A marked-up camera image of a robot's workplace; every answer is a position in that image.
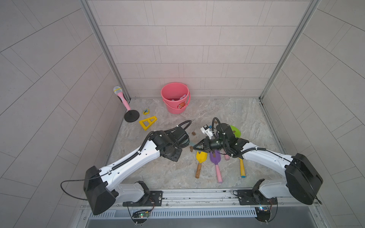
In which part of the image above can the small yellow blue toy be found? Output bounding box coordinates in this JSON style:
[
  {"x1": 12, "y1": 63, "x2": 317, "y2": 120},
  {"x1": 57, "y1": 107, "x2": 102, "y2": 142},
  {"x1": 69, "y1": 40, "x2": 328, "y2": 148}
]
[{"x1": 143, "y1": 109, "x2": 150, "y2": 115}]

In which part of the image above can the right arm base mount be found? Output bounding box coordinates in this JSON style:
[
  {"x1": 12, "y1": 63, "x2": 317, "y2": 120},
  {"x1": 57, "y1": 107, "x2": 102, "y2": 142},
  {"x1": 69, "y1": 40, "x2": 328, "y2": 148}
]
[{"x1": 232, "y1": 179, "x2": 278, "y2": 206}]

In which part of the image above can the green leaf trowel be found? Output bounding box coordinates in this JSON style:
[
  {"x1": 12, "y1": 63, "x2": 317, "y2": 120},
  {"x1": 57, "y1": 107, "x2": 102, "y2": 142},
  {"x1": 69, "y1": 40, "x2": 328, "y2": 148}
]
[{"x1": 231, "y1": 125, "x2": 241, "y2": 138}]

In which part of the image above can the yellow shovel wooden handle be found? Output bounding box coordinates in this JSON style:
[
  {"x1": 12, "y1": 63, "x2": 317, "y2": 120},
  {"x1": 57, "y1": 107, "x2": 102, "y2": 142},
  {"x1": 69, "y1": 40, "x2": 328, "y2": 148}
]
[{"x1": 195, "y1": 152, "x2": 208, "y2": 179}]

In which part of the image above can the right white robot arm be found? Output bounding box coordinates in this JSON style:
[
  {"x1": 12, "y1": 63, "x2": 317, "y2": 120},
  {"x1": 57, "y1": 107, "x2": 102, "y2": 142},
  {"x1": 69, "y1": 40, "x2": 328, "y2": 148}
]
[{"x1": 193, "y1": 123, "x2": 323, "y2": 205}]

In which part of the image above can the pink plastic bucket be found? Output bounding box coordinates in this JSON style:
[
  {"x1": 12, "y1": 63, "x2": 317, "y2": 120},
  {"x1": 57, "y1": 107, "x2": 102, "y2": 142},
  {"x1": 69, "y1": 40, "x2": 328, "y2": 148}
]
[{"x1": 161, "y1": 82, "x2": 191, "y2": 115}]

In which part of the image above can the purple square shovel front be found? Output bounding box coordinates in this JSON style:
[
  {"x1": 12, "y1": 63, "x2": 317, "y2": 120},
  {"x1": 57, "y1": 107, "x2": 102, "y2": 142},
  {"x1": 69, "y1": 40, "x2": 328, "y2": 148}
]
[{"x1": 210, "y1": 150, "x2": 223, "y2": 184}]

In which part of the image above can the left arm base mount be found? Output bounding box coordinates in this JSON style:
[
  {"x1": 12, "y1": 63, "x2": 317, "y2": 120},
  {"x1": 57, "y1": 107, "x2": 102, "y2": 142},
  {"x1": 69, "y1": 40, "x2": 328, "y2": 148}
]
[{"x1": 123, "y1": 181, "x2": 163, "y2": 207}]

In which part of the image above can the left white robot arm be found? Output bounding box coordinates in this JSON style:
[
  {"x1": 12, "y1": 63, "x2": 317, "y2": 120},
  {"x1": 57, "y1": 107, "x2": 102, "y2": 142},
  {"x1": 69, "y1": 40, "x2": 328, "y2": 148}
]
[{"x1": 82, "y1": 126, "x2": 190, "y2": 215}]

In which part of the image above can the pink toy microphone on stand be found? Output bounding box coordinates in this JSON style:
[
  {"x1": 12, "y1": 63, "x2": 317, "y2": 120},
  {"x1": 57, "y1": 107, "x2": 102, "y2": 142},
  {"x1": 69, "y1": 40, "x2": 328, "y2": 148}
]
[{"x1": 113, "y1": 86, "x2": 140, "y2": 123}]

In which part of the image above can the yellow triangle stencil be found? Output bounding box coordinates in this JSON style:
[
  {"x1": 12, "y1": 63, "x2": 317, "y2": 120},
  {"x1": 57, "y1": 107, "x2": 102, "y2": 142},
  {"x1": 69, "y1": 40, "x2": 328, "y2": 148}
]
[{"x1": 139, "y1": 116, "x2": 158, "y2": 131}]

